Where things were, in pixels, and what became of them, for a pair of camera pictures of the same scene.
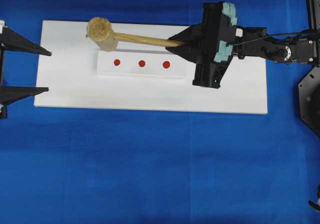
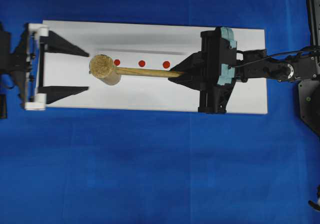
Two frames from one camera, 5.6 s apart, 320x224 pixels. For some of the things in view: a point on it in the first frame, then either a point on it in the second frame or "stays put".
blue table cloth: [71, 165] stays put
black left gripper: [10, 39] -> [24, 60]
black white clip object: [316, 206] stays put
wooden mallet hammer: [100, 29] -> [102, 67]
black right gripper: [222, 40] -> [215, 65]
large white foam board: [72, 72] stays put
